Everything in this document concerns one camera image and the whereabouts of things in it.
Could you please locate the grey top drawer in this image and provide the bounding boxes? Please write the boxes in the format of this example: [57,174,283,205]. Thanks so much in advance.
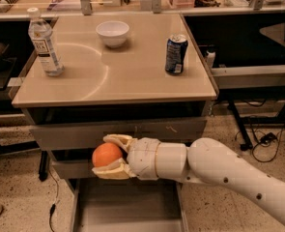
[30,117,206,151]

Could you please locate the blue soda can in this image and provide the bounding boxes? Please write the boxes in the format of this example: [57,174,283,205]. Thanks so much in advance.
[165,34,188,74]

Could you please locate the grey drawer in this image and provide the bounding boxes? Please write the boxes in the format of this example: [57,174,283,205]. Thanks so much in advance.
[70,178,188,232]
[30,117,206,151]
[51,153,194,180]

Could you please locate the white ceramic bowl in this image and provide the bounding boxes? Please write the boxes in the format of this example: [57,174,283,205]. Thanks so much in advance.
[96,20,129,48]

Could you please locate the grey drawer cabinet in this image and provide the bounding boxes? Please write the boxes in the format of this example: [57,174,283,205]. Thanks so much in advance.
[11,13,220,232]

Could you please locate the grey middle drawer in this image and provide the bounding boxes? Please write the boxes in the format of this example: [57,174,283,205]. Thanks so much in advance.
[51,153,194,180]

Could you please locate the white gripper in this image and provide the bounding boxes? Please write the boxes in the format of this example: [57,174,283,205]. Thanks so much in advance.
[92,134,160,180]

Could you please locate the grey bottom drawer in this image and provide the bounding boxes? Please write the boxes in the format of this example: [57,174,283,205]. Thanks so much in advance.
[70,178,188,232]

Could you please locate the black floor cable left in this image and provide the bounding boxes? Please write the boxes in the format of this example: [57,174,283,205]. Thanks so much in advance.
[47,169,61,232]

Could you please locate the small white bottle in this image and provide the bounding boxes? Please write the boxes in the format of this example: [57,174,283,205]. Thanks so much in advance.
[206,50,215,68]

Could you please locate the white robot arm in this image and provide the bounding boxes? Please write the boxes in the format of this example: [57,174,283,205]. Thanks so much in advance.
[92,134,285,226]

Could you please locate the black cables with adapter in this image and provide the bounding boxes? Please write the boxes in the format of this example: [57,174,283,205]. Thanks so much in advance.
[234,113,285,163]

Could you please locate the clear plastic water bottle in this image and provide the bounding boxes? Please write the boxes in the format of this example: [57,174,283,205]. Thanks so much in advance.
[27,8,64,76]

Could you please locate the orange fruit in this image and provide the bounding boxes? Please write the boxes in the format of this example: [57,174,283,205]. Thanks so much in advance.
[92,143,123,167]

